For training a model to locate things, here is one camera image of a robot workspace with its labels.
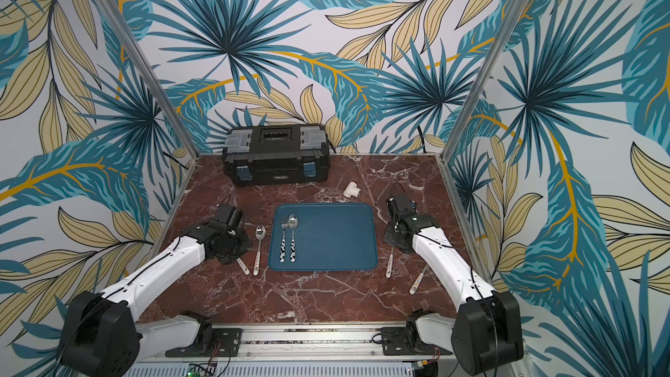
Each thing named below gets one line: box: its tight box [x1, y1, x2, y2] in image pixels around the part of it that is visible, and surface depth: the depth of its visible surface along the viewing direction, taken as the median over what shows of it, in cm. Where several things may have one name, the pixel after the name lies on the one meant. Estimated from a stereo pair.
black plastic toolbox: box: [221, 123, 331, 186], surface depth 102 cm
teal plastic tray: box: [268, 202, 378, 271], surface depth 95 cm
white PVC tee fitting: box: [342, 181, 362, 199], surface depth 107 cm
